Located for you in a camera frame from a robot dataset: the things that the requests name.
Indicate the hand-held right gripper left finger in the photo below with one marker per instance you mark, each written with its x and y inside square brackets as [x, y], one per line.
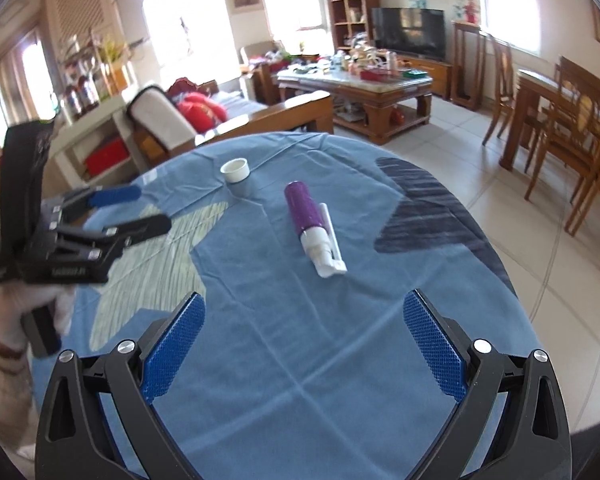
[175, 355]

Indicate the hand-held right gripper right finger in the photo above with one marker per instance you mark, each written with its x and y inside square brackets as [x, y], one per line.
[432, 350]

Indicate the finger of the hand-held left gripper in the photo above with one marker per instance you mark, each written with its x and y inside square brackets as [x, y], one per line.
[140, 227]
[112, 196]

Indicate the white bottle cap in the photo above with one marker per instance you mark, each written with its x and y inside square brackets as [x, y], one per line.
[235, 172]

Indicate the purple spray bottle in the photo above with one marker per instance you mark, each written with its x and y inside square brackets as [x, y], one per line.
[302, 207]

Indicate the person's left forearm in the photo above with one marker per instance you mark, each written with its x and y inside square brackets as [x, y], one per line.
[2, 400]

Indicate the person's left hand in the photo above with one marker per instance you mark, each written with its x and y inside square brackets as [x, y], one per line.
[5, 310]

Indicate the red box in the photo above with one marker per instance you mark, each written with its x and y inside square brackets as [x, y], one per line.
[107, 155]

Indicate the cream side shelf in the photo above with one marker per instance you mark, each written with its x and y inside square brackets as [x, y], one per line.
[100, 115]

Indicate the white sofa cushion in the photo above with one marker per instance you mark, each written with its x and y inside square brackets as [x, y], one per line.
[155, 110]

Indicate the red cushion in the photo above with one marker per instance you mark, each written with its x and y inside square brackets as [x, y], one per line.
[202, 110]

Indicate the blue tablecloth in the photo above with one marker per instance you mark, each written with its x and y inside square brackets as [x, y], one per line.
[300, 335]

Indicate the yellow potted plant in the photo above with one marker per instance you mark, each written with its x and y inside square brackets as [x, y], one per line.
[112, 60]

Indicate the bright window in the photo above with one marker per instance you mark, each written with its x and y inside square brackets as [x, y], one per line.
[292, 0]
[185, 25]
[510, 15]

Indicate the cream lattice cabinet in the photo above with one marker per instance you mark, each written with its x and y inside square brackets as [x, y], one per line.
[80, 10]

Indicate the wooden sofa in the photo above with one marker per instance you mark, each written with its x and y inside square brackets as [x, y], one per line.
[300, 115]

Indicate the wooden armchair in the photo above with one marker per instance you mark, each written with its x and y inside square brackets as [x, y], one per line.
[255, 60]

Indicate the small red jar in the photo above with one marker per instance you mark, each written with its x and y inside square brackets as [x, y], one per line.
[397, 117]

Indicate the wooden coffee table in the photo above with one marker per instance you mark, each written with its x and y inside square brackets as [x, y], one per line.
[380, 105]

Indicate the wooden television stand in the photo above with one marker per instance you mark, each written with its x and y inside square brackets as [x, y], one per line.
[437, 77]

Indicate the pile of household items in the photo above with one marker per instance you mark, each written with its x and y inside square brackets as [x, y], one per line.
[360, 62]

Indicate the wooden dining table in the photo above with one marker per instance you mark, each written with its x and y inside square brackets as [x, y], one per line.
[530, 82]

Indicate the black flat television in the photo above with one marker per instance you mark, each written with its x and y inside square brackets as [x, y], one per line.
[410, 32]

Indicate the tall wooden plant stand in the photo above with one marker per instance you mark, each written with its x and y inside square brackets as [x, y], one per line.
[467, 27]

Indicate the red flower vase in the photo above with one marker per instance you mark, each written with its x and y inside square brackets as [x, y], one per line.
[471, 7]

